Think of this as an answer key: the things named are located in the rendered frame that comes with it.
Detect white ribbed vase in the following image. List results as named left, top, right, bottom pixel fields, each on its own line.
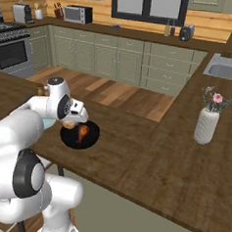
left=193, top=106, right=221, bottom=147

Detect light blue bowl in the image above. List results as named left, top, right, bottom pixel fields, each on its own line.
left=41, top=117, right=57, bottom=131

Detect orange chicken drumstick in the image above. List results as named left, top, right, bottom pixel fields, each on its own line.
left=76, top=124, right=91, bottom=145

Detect black framed window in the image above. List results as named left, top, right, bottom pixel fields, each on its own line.
left=110, top=0, right=191, bottom=27

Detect dark red bottle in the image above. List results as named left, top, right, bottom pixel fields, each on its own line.
left=169, top=19, right=178, bottom=38

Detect green glass bottle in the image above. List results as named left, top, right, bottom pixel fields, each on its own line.
left=163, top=20, right=170, bottom=37

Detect tan squash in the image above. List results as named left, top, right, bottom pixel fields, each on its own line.
left=62, top=119, right=78, bottom=130

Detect small brown object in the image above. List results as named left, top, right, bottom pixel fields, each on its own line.
left=37, top=83, right=50, bottom=97

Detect grey-green lower cupboard run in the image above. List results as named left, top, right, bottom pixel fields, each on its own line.
left=23, top=23, right=209, bottom=100

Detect silver toaster oven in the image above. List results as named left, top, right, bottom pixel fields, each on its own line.
left=62, top=4, right=94, bottom=25

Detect pink flower bouquet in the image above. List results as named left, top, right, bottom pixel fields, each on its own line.
left=200, top=84, right=232, bottom=116

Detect brown knife block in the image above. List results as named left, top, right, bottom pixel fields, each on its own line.
left=51, top=2, right=66, bottom=22

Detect steel stove with oven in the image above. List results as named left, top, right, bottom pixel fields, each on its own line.
left=0, top=6, right=40, bottom=80

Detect white utensil pot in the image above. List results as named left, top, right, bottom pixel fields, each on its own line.
left=32, top=2, right=45, bottom=21

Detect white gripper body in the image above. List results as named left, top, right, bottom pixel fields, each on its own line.
left=64, top=108, right=90, bottom=125

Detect black round plate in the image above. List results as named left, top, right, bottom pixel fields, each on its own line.
left=59, top=118, right=102, bottom=151

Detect steel sink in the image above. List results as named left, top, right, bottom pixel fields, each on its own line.
left=202, top=52, right=232, bottom=83

